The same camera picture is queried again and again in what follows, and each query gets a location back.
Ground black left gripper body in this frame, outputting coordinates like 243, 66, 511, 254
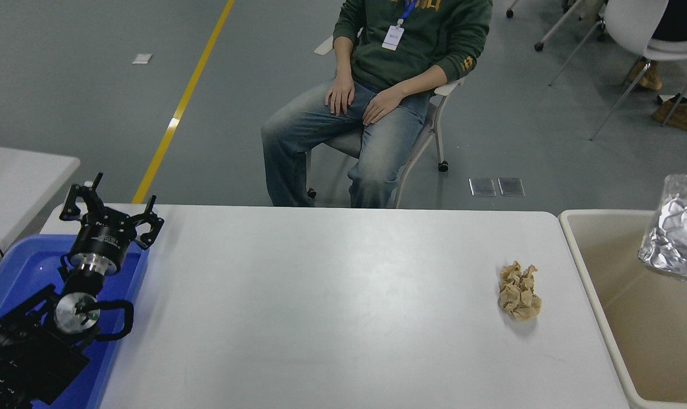
69, 219, 136, 268

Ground silver foil tray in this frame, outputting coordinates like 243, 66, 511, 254
638, 174, 687, 286

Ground person's right hand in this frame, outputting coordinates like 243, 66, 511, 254
324, 80, 356, 116

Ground person's left hand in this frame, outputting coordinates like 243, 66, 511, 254
363, 91, 403, 127

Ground blue plastic tray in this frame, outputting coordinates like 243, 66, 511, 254
0, 235, 151, 409

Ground white side table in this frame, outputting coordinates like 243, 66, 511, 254
0, 144, 80, 270

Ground white wheeled chair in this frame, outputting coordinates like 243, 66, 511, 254
305, 35, 465, 208

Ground person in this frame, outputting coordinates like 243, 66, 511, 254
627, 0, 687, 134
260, 0, 493, 208

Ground crumpled tan paper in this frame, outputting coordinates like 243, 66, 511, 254
498, 260, 543, 322

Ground white wheeled chair legs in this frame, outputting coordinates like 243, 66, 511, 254
506, 0, 611, 52

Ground white shell chair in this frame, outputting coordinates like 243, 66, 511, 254
549, 0, 687, 141

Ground large pale plastic bin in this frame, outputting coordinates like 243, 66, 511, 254
558, 209, 687, 409

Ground white ID badge with lanyard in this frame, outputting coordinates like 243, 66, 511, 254
382, 0, 417, 52

